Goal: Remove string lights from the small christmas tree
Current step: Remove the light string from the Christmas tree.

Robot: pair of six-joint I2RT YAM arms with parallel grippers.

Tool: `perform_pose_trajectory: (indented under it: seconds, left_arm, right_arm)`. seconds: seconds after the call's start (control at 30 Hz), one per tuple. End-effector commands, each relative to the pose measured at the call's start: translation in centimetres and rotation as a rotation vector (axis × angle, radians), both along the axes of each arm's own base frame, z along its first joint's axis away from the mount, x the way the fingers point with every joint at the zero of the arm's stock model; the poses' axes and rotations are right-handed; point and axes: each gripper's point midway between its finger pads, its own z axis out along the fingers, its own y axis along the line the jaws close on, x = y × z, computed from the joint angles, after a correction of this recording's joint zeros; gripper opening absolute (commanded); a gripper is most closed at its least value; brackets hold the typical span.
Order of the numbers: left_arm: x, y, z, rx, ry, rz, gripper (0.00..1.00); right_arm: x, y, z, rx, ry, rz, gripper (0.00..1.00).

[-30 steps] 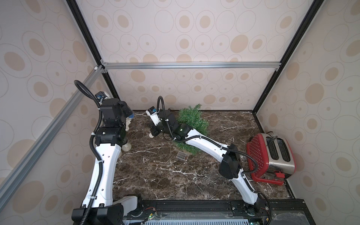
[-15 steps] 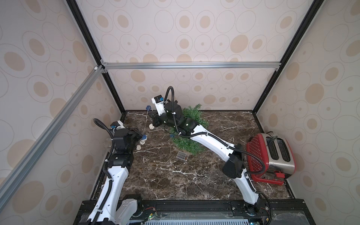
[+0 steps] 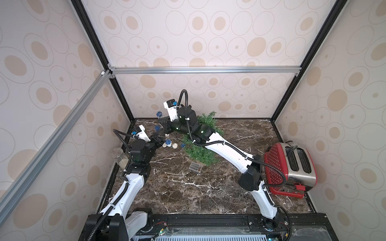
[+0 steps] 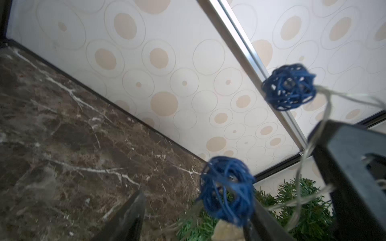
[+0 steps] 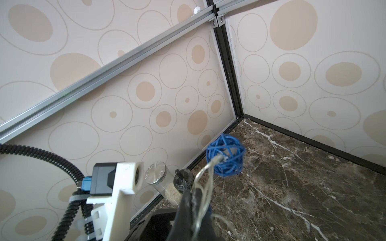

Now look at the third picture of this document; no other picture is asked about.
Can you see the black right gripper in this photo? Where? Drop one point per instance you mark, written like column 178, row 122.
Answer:
column 168, row 123

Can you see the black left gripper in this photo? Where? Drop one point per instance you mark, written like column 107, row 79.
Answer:
column 159, row 143

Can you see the string lights with rattan balls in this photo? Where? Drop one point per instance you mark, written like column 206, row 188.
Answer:
column 159, row 131

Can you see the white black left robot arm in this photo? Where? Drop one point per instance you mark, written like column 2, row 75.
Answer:
column 126, row 186

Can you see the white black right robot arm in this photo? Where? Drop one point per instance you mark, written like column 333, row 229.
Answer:
column 182, row 119

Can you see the glass jar of rice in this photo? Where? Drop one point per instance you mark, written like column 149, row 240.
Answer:
column 120, row 157

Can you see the clear plastic battery box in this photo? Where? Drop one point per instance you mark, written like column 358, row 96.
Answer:
column 196, row 167

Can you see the red silver toaster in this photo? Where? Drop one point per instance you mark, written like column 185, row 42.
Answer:
column 297, row 166

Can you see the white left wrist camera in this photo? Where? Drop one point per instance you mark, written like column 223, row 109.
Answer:
column 139, row 133

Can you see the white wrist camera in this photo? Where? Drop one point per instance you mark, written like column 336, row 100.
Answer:
column 171, row 107
column 139, row 133

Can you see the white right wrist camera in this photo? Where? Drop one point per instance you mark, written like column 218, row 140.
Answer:
column 171, row 107

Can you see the aluminium rail back wall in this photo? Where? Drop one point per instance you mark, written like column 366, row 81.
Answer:
column 206, row 70

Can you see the aluminium rail wall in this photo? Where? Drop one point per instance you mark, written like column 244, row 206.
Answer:
column 206, row 70
column 21, row 185

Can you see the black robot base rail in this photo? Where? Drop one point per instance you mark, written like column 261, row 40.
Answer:
column 236, row 227

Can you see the black corner frame post left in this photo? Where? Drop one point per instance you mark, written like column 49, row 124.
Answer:
column 97, row 46

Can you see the black corner frame post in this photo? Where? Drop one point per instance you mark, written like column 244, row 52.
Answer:
column 97, row 46
column 320, row 38

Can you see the aluminium rail left wall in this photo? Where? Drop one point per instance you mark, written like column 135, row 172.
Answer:
column 21, row 185

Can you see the black corner frame post right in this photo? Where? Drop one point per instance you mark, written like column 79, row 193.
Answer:
column 320, row 38

